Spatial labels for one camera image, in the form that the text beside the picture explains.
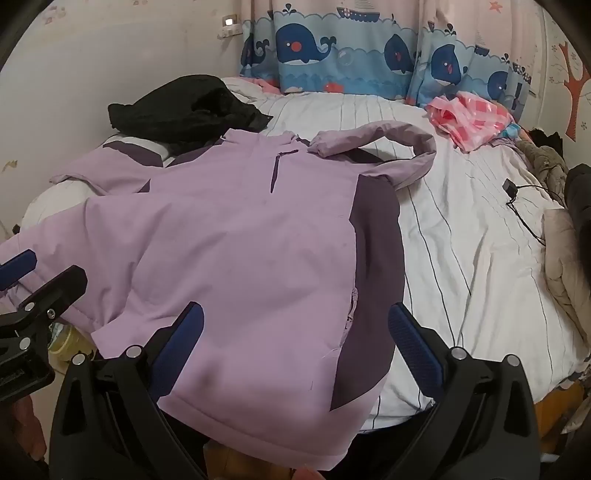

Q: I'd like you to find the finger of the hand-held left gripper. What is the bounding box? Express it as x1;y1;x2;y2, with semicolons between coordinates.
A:
0;265;88;342
0;249;38;292

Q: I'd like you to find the yellowish plastic bag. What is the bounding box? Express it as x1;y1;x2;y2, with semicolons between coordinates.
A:
48;323;93;358

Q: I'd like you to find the black charger with cable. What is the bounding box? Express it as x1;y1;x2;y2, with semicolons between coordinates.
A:
502;179;561;245

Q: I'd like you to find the khaki clothing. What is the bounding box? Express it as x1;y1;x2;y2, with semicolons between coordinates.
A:
515;138;571;204

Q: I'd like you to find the person's left hand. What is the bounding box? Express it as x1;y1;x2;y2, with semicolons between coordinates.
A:
8;401;48;462

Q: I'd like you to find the purple two-tone jacket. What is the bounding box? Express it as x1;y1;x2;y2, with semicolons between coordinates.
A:
0;121;437;472

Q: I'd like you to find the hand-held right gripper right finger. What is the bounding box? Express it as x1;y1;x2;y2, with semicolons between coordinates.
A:
388;302;541;480

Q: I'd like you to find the black garment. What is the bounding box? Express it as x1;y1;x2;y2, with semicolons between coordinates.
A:
107;75;274;153

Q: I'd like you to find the whale print curtain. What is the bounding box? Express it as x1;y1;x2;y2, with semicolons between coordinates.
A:
238;0;541;109

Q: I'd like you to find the white striped bed sheet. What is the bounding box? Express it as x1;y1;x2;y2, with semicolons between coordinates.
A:
18;76;588;432

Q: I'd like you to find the pink checked cloth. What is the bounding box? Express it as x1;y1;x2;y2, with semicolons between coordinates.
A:
424;91;515;153

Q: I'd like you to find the pink bedding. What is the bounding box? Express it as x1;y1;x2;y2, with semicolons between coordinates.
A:
244;76;283;94

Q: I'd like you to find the dark cloth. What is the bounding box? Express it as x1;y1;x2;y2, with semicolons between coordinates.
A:
566;164;591;241

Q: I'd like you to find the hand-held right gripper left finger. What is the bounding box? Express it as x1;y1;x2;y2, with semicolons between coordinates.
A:
48;301;208;480

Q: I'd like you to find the beige quilted jacket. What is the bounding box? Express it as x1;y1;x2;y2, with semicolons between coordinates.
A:
541;208;591;342

